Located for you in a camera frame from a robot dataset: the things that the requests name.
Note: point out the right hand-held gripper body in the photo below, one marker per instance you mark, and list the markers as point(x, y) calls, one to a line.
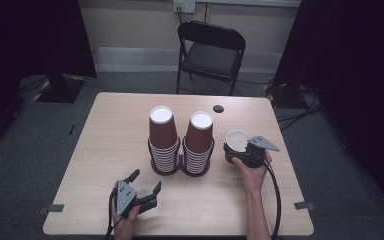
point(256, 155)

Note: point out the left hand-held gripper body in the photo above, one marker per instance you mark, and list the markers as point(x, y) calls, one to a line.
point(125, 198)

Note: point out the short stack of brown cups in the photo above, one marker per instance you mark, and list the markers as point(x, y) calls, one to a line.
point(198, 140)

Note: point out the person's right hand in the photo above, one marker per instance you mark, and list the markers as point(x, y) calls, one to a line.
point(255, 176)

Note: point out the person's left hand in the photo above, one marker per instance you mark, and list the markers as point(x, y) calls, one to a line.
point(125, 228)

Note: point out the light wooden table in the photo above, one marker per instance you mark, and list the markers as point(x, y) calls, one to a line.
point(113, 133)

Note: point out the black round table grommet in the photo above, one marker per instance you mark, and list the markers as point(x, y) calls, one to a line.
point(218, 108)

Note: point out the tall stack of brown cups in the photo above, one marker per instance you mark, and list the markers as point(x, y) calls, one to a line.
point(162, 133)

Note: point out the black stand base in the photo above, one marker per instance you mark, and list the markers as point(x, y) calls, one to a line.
point(60, 88)
point(281, 96)

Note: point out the grey tape strip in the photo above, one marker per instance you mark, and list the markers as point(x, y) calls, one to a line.
point(303, 205)
point(51, 208)

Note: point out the black folding chair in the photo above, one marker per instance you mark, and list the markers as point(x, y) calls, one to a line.
point(210, 58)

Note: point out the dark curtain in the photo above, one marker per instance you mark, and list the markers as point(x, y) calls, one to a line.
point(356, 66)
point(30, 40)

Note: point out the white wall outlet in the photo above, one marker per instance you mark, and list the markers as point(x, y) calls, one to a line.
point(184, 5)

